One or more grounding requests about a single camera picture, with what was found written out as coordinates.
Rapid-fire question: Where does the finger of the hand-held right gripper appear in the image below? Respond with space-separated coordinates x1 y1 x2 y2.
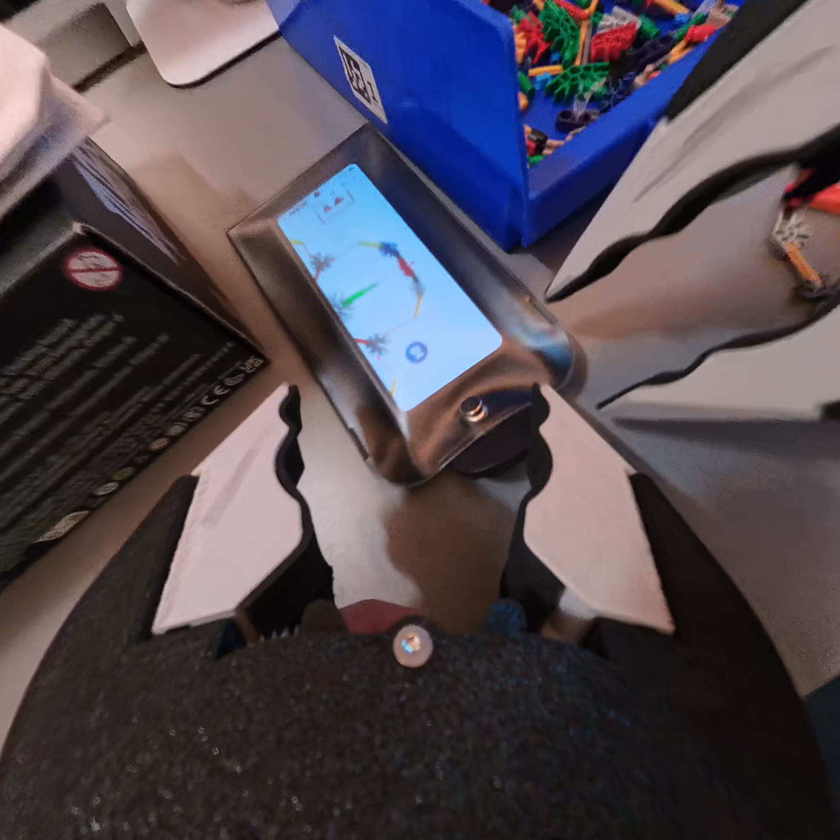
594 305 840 424
545 36 840 304

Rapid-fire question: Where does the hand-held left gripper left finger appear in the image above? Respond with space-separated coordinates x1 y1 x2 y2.
152 385 336 641

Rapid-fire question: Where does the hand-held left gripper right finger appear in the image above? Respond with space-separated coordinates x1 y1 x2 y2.
500 384 677 637

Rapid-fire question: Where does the colourful spoked wheel model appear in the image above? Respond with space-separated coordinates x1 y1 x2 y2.
769 167 840 301

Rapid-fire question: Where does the pile of colourful toy pieces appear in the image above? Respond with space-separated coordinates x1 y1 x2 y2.
482 0 744 166

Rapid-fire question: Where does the black box with white print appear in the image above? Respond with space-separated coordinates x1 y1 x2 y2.
0 138 269 593

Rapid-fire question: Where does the blue bin with toy pieces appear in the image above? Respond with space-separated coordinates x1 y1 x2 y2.
266 0 744 252

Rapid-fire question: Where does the white instruction sheet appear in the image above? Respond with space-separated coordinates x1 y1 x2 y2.
0 26 110 219

